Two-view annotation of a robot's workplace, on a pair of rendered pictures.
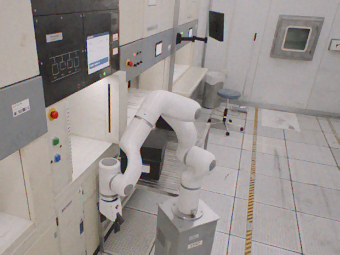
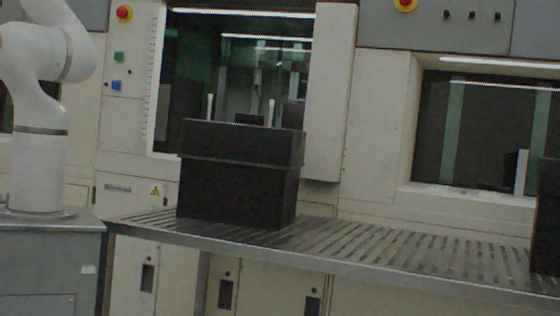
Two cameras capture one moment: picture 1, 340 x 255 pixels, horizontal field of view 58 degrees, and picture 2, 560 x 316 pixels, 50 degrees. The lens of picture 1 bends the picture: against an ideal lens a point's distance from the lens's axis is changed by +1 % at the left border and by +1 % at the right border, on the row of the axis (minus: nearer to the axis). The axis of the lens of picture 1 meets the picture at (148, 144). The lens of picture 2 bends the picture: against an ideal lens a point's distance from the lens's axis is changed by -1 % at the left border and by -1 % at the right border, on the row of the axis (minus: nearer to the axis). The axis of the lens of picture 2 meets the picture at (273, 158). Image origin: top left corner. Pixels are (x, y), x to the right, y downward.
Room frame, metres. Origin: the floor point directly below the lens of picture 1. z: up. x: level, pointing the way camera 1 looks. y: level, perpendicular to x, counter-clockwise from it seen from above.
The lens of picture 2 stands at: (2.02, -1.61, 1.02)
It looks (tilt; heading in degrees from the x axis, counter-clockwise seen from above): 3 degrees down; 91
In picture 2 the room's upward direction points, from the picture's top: 6 degrees clockwise
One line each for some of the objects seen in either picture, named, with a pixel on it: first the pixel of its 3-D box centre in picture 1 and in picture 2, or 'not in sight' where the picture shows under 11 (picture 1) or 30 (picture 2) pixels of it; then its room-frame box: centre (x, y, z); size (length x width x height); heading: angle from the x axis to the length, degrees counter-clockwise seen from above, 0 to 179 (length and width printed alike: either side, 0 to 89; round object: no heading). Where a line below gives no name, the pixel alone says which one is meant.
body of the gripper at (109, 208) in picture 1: (109, 204); not in sight; (1.02, 0.15, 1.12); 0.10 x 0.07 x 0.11; 48
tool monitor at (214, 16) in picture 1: (201, 29); not in sight; (3.56, -0.52, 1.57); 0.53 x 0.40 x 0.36; 73
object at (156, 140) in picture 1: (144, 141); (247, 138); (1.91, 0.03, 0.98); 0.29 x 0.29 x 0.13; 81
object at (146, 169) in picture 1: (143, 158); (242, 185); (1.91, 0.03, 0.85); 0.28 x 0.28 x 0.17; 81
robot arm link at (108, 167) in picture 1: (110, 176); not in sight; (1.02, 0.14, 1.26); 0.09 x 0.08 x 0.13; 48
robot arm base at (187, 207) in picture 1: (189, 197); (37, 173); (1.46, -0.26, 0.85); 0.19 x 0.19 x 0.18
